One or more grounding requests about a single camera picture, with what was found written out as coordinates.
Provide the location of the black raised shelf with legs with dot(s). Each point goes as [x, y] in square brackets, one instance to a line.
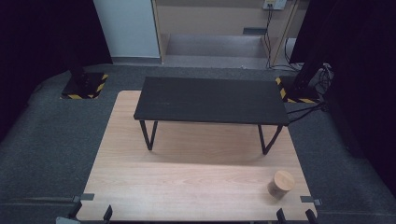
[211, 99]

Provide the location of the dark curtain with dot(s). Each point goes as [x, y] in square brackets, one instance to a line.
[40, 40]
[361, 62]

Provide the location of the black stand post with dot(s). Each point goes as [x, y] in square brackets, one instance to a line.
[77, 74]
[306, 74]

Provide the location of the black stand base striped tape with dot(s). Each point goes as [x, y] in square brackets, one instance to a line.
[93, 84]
[288, 93]

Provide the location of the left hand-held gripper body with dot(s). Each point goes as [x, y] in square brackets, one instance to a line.
[66, 221]

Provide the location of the white panel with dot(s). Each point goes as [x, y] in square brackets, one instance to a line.
[127, 28]

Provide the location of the grey tape marker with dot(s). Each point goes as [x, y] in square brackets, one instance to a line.
[85, 197]
[308, 199]

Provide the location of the light wooden cabinet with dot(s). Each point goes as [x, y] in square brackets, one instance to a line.
[214, 21]

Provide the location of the wooden jar with bamboo lid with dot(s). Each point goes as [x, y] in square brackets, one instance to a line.
[280, 185]

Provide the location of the white wall outlet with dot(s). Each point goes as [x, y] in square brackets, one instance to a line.
[275, 3]

